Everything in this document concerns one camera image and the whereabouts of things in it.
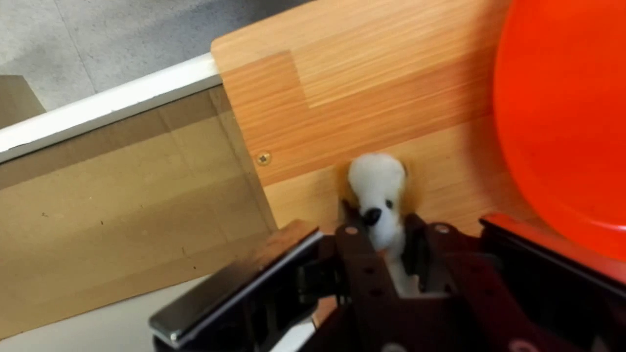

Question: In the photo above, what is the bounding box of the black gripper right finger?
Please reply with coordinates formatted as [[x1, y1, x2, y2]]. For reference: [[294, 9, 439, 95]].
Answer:
[[402, 210, 626, 352]]

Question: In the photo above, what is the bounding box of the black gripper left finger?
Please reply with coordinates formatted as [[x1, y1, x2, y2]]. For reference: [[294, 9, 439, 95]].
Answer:
[[149, 218, 407, 352]]

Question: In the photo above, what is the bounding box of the small white plush toy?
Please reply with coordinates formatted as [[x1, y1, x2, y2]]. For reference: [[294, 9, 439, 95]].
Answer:
[[347, 152, 419, 296]]

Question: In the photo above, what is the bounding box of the orange plastic plate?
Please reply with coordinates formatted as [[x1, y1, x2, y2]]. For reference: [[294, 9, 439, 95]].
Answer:
[[494, 0, 626, 263]]

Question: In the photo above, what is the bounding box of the white toy kitchen sink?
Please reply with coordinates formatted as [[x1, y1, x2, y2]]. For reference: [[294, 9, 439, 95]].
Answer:
[[0, 52, 278, 352]]

